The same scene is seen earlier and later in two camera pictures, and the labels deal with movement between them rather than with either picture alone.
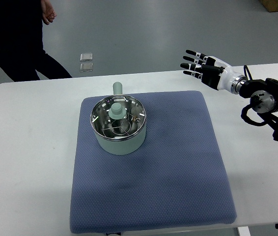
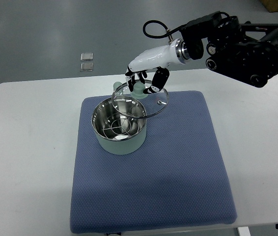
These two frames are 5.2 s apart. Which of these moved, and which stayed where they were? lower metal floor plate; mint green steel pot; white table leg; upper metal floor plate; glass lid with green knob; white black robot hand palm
Moved: glass lid with green knob; white black robot hand palm
Stayed: white table leg; lower metal floor plate; mint green steel pot; upper metal floor plate
